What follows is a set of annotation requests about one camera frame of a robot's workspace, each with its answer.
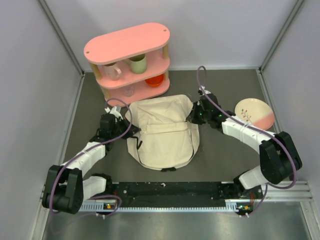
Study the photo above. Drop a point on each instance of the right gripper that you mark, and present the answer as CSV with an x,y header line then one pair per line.
x,y
192,117

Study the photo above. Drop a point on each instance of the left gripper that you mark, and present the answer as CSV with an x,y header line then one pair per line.
x,y
132,130

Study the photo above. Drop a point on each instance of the cream canvas backpack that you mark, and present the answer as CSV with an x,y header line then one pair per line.
x,y
166,139

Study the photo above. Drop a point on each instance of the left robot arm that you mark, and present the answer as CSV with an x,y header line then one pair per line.
x,y
65,189

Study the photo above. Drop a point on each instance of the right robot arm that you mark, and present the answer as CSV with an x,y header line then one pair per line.
x,y
278,156

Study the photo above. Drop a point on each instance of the clear glass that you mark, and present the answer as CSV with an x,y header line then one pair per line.
x,y
128,90

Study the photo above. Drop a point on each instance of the cream and pink plate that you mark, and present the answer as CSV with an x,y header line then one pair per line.
x,y
256,112

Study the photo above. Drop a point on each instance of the orange bowl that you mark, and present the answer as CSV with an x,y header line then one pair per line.
x,y
155,81

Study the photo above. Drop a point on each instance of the pink mug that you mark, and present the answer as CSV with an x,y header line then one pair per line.
x,y
113,71

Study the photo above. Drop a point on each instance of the pink three-tier shelf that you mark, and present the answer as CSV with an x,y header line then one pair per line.
x,y
151,39

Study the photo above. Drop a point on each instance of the green mug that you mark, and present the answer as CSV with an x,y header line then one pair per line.
x,y
137,64

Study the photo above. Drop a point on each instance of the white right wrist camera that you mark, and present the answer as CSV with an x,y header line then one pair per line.
x,y
202,91

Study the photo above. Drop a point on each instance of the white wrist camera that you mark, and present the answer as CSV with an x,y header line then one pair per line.
x,y
116,111
202,91

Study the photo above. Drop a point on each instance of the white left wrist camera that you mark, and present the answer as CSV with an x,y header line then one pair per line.
x,y
116,111

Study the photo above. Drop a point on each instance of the grey cable duct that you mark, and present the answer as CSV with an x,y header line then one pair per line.
x,y
107,206

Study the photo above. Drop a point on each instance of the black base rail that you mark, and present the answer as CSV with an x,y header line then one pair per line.
x,y
180,194

